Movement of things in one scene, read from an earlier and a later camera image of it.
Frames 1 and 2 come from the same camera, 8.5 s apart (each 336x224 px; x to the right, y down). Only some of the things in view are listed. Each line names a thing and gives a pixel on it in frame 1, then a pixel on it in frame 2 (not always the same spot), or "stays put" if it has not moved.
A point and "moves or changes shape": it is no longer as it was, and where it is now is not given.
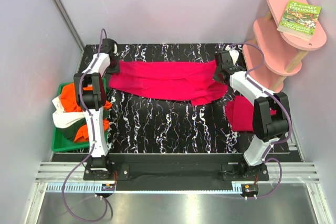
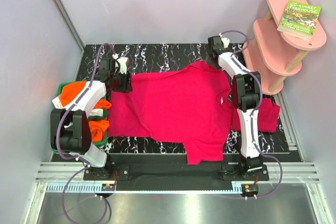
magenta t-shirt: (187, 82) moves or changes shape
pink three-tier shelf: (283, 52) stays put
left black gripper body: (113, 67) -> (121, 82)
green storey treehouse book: (300, 19) stays put
